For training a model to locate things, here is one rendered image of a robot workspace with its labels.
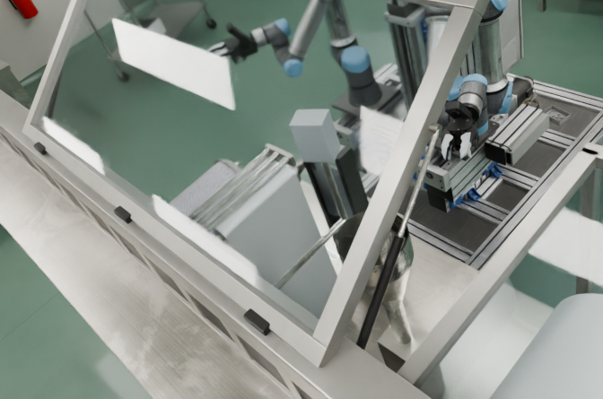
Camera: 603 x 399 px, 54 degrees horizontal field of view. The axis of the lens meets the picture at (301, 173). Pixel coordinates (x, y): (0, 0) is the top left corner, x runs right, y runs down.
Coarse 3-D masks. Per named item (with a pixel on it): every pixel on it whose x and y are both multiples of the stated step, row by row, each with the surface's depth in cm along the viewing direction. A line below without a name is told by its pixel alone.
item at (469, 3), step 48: (432, 0) 81; (480, 0) 77; (432, 96) 78; (48, 144) 142; (432, 144) 79; (384, 192) 79; (384, 240) 81; (240, 288) 92; (336, 288) 81; (384, 288) 82; (288, 336) 85; (336, 336) 81
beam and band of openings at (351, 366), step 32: (0, 96) 173; (0, 128) 165; (32, 160) 162; (64, 192) 156; (96, 192) 126; (96, 224) 150; (128, 224) 115; (160, 256) 106; (192, 288) 101; (224, 320) 98; (256, 320) 88; (256, 352) 101; (288, 352) 84; (352, 352) 82; (288, 384) 95; (320, 384) 80; (352, 384) 78; (384, 384) 77
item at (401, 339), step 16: (384, 256) 123; (368, 288) 113; (400, 288) 116; (384, 304) 121; (400, 304) 124; (400, 320) 128; (384, 336) 137; (400, 336) 132; (416, 336) 134; (384, 352) 138; (400, 352) 133
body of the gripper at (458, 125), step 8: (464, 104) 175; (472, 112) 175; (456, 120) 172; (464, 120) 170; (472, 120) 169; (448, 128) 171; (456, 128) 169; (464, 128) 168; (456, 136) 171; (456, 144) 173; (472, 144) 171
